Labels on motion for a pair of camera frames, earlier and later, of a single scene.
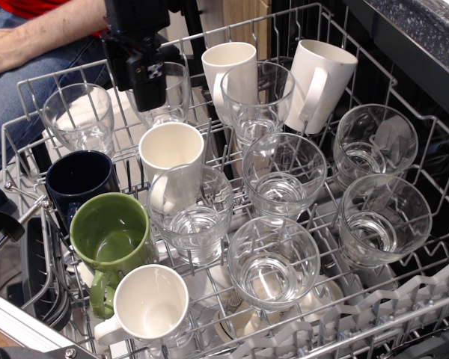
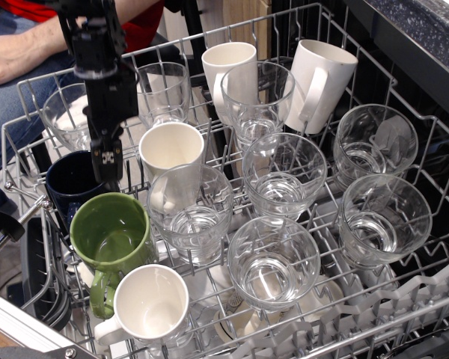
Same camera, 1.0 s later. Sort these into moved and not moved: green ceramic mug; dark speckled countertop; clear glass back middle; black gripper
Moved: black gripper
Not moved: green ceramic mug; clear glass back middle; dark speckled countertop
